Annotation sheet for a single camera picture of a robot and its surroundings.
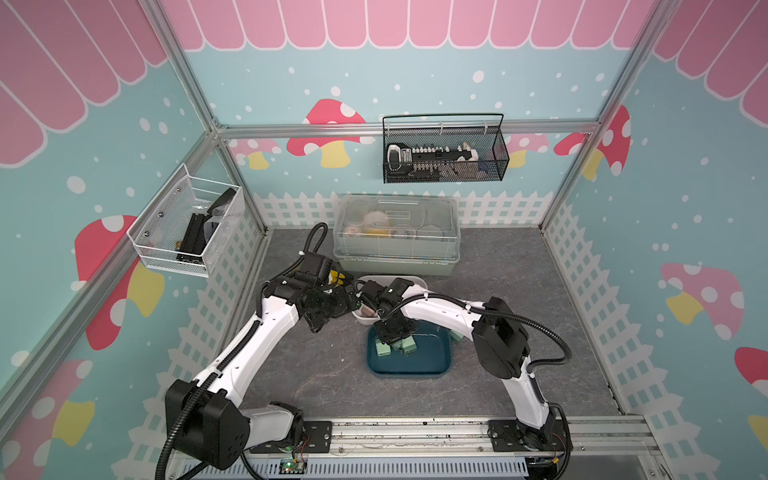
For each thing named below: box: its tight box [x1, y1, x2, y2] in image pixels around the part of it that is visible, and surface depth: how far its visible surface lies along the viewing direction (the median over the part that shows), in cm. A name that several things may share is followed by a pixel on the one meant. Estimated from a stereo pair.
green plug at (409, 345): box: [402, 335, 417, 356], surface depth 89 cm
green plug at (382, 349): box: [375, 339, 391, 357], surface depth 89 cm
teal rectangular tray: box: [366, 321, 453, 378], surface depth 89 cm
